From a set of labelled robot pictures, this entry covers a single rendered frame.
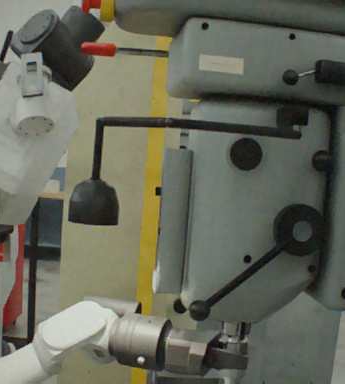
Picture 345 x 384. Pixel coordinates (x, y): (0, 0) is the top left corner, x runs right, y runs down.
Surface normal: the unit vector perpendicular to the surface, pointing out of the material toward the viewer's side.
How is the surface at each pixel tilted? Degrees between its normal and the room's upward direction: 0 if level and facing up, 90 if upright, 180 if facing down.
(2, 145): 59
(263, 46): 90
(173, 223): 90
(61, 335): 51
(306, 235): 90
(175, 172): 90
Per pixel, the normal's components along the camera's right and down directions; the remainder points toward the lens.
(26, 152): 0.37, -0.45
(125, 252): 0.10, 0.06
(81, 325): -0.18, -0.60
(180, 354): -0.29, 0.03
